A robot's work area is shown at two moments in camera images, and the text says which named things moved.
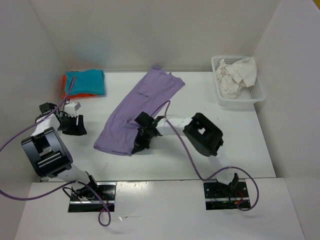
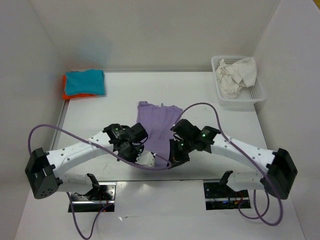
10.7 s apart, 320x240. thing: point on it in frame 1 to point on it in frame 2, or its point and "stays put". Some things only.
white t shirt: [233, 77] stays put
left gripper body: [73, 124] to [129, 152]
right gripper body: [143, 131] to [177, 155]
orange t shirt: [73, 96] stays put
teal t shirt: [91, 81] stays put
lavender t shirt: [149, 93] to [158, 121]
